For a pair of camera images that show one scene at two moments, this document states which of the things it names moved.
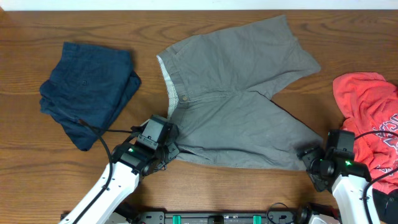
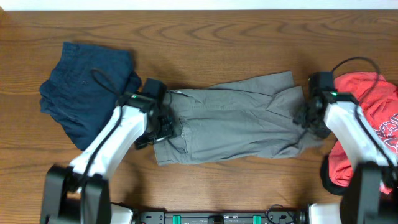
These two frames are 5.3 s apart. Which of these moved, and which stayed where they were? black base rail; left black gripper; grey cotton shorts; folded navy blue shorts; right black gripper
Moved: right black gripper; grey cotton shorts; left black gripper
Stayed: folded navy blue shorts; black base rail
